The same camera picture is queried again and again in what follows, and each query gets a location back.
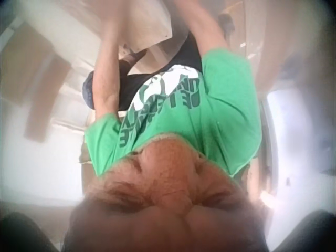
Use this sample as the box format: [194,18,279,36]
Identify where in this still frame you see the white furniture panel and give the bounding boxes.
[131,39,190,77]

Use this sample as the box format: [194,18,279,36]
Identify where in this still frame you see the person's left hand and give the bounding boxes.
[97,0,124,30]

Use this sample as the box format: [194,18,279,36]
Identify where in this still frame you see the light wooden furniture panel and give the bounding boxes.
[115,0,191,53]

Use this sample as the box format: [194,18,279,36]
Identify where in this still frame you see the brown cardboard sheet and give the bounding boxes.
[7,23,55,65]

